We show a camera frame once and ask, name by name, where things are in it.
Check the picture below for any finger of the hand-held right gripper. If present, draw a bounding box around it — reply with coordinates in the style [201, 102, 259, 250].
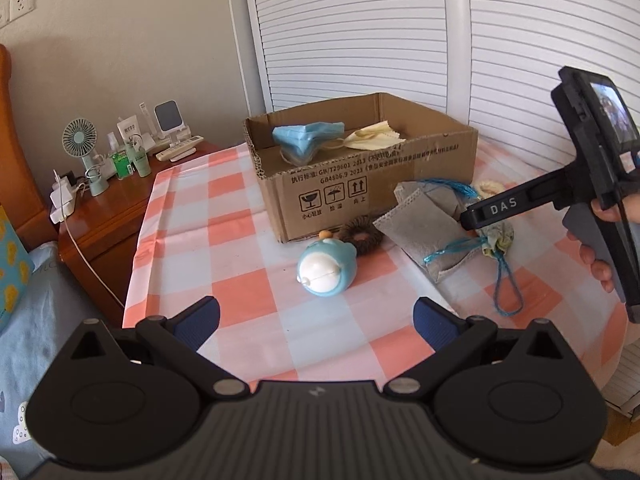
[459, 169, 593, 234]

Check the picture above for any drawstring bag with blue cord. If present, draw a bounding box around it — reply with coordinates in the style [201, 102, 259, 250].
[424, 217, 524, 317]

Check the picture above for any blue face mask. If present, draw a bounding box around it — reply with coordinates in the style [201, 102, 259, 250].
[272, 121, 347, 163]

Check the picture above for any white louvered closet door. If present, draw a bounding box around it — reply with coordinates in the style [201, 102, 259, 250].
[240, 0, 468, 126]
[465, 0, 640, 191]

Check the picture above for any white charger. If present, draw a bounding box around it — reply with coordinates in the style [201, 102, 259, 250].
[49, 170, 81, 223]

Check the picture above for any pink and white checkered tablecloth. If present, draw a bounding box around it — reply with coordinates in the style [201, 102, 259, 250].
[122, 135, 631, 396]

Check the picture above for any wooden headboard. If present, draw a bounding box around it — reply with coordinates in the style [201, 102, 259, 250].
[0, 44, 58, 251]

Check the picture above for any white phone stand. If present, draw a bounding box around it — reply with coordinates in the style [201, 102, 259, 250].
[153, 101, 188, 143]

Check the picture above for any green handheld fan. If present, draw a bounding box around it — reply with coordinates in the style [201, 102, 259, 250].
[62, 118, 110, 197]

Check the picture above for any wooden nightstand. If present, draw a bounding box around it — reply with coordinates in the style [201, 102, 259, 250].
[50, 140, 223, 328]

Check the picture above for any white cable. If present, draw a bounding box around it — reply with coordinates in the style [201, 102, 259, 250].
[64, 219, 126, 311]

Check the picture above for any white tube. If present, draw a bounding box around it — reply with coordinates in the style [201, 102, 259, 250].
[117, 116, 143, 153]

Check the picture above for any brown scrunchie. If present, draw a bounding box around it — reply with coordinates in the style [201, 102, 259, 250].
[339, 215, 383, 258]

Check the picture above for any green tube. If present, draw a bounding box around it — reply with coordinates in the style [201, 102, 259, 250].
[131, 142, 152, 178]

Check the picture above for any pale yellow cloth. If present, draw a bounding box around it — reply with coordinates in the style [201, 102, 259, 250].
[342, 121, 407, 151]

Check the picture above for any blue and white plush toy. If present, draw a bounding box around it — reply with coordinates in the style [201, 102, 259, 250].
[297, 230, 358, 297]

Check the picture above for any blue tassel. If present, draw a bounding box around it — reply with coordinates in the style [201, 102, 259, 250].
[417, 178, 482, 203]

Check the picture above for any cardboard box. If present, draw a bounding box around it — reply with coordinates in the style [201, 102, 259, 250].
[243, 92, 479, 244]

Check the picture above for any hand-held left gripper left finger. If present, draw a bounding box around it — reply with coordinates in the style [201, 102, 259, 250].
[70, 296, 246, 401]

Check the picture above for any blue pillow with yellow print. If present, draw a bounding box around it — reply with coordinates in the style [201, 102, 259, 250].
[0, 205, 33, 333]

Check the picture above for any person's right hand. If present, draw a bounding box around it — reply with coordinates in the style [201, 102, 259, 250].
[566, 197, 640, 294]

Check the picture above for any white remote control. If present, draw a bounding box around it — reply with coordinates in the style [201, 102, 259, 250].
[155, 135, 206, 162]

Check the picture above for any light blue bed sheet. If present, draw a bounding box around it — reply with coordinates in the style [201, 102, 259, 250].
[0, 240, 126, 480]

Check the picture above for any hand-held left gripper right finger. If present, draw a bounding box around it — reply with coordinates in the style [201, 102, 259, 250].
[382, 296, 568, 401]

